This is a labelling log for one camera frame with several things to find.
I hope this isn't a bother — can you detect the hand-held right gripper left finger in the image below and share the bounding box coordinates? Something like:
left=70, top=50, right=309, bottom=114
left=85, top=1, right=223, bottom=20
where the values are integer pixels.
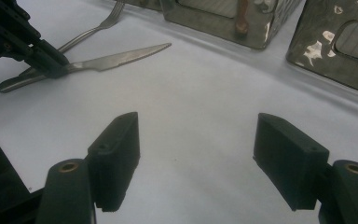
left=34, top=111, right=142, bottom=224

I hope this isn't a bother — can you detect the steel fork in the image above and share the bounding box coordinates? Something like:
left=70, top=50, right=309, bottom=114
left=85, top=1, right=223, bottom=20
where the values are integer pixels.
left=18, top=1, right=126, bottom=78

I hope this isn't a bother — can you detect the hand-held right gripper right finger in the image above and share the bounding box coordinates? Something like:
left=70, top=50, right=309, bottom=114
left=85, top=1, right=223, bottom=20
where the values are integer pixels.
left=253, top=112, right=358, bottom=224

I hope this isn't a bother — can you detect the steel knife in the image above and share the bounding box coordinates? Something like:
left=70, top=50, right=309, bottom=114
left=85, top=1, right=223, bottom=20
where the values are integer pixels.
left=0, top=42, right=172, bottom=94

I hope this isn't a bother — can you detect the grey transparent plastic bin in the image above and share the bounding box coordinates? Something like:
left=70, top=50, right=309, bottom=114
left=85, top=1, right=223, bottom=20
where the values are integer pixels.
left=159, top=0, right=303, bottom=50
left=285, top=0, right=358, bottom=98

